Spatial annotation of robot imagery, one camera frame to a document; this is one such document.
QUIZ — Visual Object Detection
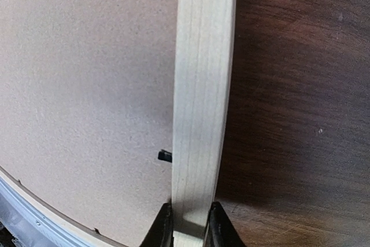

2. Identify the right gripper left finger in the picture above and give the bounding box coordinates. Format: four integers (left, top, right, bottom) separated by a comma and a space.
139, 202, 173, 247

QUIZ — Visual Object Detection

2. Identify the aluminium front rail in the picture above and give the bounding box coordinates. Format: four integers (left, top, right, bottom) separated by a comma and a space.
1, 179, 91, 246

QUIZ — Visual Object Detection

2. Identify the light wooden picture frame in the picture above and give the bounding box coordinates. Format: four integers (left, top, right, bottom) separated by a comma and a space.
1, 0, 235, 246

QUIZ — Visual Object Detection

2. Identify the brown backing board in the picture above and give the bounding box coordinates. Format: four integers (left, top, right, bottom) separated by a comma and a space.
1, 0, 177, 246

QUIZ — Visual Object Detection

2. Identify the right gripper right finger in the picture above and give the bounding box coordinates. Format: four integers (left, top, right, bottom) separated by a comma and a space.
209, 202, 246, 247

